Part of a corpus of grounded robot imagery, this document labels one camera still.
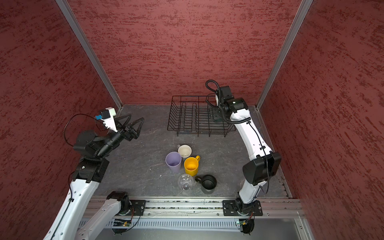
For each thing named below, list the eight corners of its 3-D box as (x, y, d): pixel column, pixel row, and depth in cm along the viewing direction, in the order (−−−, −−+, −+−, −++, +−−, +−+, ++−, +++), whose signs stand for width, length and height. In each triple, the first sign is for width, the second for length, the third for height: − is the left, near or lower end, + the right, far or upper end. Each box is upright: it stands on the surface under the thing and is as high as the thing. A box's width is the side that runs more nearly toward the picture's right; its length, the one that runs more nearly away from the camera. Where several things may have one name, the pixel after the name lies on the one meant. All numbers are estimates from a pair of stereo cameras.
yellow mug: (182, 177, 86) (181, 171, 79) (187, 159, 93) (186, 152, 86) (195, 179, 85) (195, 174, 78) (199, 161, 92) (199, 155, 85)
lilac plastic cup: (168, 174, 87) (164, 166, 77) (169, 161, 93) (166, 151, 83) (181, 174, 87) (179, 166, 77) (182, 161, 93) (180, 151, 83)
